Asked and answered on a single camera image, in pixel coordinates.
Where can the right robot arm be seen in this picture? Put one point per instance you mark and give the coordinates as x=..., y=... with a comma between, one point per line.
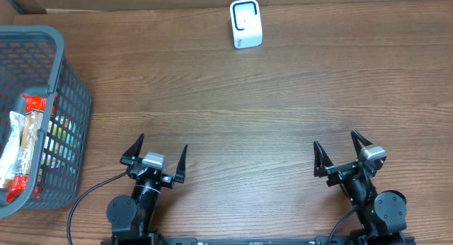
x=382, y=216

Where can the white barcode scanner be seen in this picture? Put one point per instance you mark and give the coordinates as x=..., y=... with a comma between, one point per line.
x=246, y=24

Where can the white cream tube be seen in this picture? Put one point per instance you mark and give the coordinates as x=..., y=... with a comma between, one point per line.
x=11, y=150

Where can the grey plastic basket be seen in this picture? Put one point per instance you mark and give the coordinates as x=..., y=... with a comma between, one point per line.
x=33, y=63

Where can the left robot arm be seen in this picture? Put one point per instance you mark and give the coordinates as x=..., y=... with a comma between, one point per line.
x=130, y=215

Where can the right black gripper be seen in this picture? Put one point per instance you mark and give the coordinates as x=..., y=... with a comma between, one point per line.
x=323, y=166

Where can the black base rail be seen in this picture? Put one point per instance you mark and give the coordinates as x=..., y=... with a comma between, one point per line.
x=319, y=240

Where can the orange cracker packet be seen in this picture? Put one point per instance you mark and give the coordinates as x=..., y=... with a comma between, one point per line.
x=34, y=110

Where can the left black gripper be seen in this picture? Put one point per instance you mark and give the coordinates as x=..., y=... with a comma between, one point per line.
x=171, y=178

